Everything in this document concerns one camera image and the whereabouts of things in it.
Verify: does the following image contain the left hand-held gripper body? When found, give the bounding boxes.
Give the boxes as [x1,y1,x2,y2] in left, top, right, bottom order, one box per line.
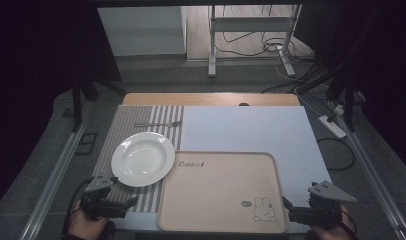
[80,172,129,220]

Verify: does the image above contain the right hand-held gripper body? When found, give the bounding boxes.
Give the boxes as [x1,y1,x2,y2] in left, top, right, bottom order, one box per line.
[288,180,358,230]

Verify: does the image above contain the white plate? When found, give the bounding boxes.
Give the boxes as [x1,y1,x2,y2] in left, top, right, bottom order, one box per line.
[110,131,176,188]

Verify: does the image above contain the person's right hand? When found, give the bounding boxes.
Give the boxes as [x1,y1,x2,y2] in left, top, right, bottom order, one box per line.
[310,205,356,240]

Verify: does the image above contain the person's left hand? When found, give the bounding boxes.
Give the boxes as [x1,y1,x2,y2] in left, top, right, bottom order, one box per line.
[68,200,109,240]

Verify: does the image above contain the white power strip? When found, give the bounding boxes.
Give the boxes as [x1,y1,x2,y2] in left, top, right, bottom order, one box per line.
[317,114,348,140]

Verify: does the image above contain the grey striped placemat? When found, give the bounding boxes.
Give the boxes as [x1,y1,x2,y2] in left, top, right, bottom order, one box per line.
[93,104,186,214]

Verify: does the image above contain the beige tray with rabbit drawing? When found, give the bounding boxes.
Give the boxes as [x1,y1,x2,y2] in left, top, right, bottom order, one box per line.
[157,150,290,235]

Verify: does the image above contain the metal fork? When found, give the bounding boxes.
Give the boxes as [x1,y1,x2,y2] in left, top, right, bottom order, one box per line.
[133,120,183,129]

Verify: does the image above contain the black stand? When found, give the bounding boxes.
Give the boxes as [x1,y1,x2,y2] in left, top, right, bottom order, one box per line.
[295,49,367,133]
[70,63,126,133]

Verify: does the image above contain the wooden table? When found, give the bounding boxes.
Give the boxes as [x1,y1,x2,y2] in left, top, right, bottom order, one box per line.
[122,92,302,107]

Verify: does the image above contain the dark curtain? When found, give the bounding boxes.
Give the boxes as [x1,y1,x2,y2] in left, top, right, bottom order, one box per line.
[0,0,123,214]
[292,0,406,168]

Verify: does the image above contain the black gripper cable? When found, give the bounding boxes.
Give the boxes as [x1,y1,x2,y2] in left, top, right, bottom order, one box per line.
[61,177,93,240]
[340,209,359,238]

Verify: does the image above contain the black floor cable loop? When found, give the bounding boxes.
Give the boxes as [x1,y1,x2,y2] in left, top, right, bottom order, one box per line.
[316,137,356,172]

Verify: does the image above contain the metal floor rail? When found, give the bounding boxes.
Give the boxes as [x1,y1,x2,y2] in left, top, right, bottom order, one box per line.
[336,114,406,240]
[18,119,89,240]

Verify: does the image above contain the white floor cable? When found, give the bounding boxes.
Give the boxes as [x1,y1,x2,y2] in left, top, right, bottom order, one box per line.
[275,42,326,118]

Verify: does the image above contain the black cables under desk frame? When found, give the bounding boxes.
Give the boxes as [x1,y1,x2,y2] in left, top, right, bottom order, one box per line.
[213,4,314,58]

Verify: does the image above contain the white desk frame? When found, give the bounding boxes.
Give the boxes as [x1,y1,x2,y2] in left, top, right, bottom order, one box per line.
[207,4,303,79]

